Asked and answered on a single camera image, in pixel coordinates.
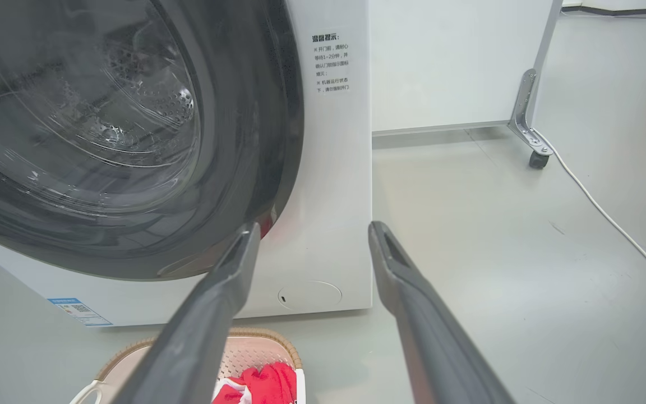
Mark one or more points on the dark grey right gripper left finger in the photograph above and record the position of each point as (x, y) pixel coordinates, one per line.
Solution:
(188, 336)

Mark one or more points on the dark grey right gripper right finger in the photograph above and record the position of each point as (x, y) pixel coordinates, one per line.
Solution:
(435, 342)

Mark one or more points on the beige woven laundry basket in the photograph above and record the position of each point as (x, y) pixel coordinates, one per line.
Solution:
(255, 348)

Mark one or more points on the red clothing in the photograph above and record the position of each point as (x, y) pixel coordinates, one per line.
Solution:
(270, 384)

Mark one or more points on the blue energy label sticker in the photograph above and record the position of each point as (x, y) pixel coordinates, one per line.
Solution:
(82, 311)

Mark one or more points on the round drain filter cover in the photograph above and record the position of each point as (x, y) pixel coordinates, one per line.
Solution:
(309, 294)

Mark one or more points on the white washing machine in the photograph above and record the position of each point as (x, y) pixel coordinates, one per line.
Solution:
(328, 196)

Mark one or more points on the black caster wheel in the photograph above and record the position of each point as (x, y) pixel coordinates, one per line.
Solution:
(539, 160)

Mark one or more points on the round dark washing machine door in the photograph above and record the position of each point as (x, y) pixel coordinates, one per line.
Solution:
(244, 112)

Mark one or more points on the white partition panel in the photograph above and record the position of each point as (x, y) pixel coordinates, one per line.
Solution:
(441, 67)

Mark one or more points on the black text notice sticker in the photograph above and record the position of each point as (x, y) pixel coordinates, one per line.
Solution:
(331, 62)

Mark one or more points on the grey metal panel foot bracket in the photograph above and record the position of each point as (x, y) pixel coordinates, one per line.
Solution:
(525, 109)

